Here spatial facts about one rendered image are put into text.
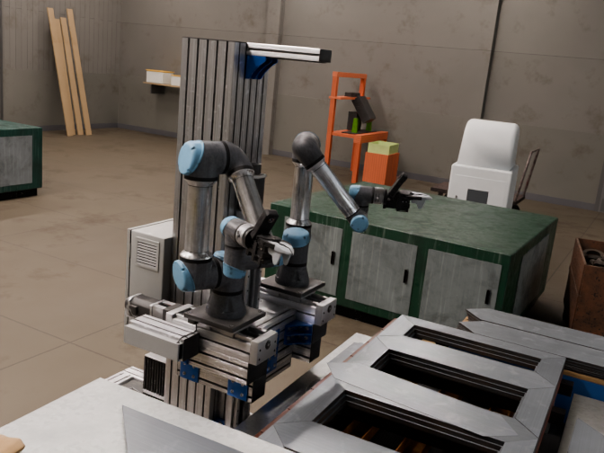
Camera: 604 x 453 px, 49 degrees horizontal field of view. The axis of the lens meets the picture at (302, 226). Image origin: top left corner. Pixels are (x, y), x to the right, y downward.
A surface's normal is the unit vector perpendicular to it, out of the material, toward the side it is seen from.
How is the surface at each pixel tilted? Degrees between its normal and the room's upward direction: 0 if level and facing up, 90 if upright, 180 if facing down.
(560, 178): 90
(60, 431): 0
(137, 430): 0
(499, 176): 90
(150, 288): 90
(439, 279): 90
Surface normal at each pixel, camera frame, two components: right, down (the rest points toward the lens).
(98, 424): 0.10, -0.97
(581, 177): -0.49, 0.16
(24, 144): 0.88, 0.19
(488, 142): -0.33, -0.14
